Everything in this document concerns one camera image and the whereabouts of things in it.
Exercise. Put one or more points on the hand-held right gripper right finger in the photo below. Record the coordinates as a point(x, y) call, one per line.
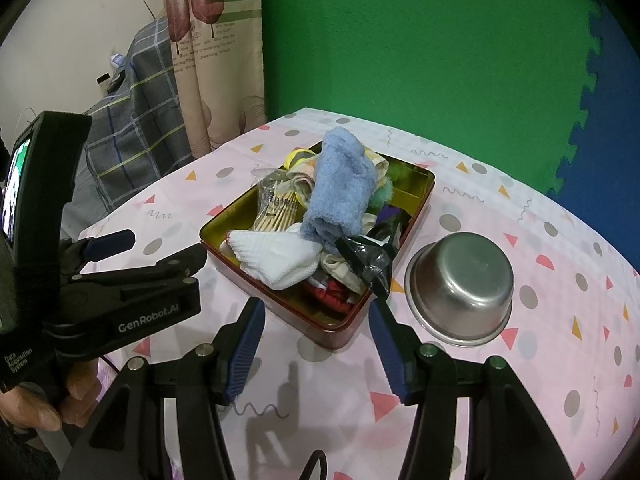
point(392, 355)

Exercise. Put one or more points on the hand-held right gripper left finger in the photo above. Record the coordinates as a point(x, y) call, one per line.
point(245, 355)

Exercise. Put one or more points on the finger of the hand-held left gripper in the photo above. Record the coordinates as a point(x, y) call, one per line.
point(180, 262)
point(112, 243)

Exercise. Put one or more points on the gold tin box red sides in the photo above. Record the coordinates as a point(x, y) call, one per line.
point(225, 225)

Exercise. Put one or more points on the red satin scrunchie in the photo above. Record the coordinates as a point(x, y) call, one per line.
point(335, 292)

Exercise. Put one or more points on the white towel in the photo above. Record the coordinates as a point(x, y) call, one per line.
point(275, 255)

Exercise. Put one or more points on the black purple snack packet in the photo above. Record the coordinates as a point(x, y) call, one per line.
point(365, 255)

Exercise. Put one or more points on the clear packet of wooden sticks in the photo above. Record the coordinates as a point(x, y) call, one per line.
point(280, 205)

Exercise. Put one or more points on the cream yellow plush item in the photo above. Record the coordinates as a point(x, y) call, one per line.
point(295, 157)

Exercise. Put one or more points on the green fluffy scrunchie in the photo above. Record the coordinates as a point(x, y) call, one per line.
point(382, 192)

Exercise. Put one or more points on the blue fluffy towel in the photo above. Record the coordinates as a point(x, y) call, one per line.
point(340, 185)

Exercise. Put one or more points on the person's left hand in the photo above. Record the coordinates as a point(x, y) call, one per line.
point(80, 390)

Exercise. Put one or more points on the grey cloth cover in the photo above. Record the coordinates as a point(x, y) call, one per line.
point(90, 205)

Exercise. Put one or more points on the steel bowl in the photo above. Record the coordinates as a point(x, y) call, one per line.
point(460, 280)

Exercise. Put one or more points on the grey plaid cloth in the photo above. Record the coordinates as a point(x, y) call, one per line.
point(140, 130)

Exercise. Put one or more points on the lilac floral cloth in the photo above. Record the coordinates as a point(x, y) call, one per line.
point(107, 382)

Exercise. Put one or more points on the beige leaf print curtain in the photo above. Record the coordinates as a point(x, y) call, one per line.
point(225, 85)

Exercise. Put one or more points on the pink patterned tablecloth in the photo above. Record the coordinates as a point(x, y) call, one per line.
point(525, 200)

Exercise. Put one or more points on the blue foam mat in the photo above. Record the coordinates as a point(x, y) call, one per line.
point(615, 135)

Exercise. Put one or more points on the green foam mat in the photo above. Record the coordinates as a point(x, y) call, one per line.
point(400, 35)

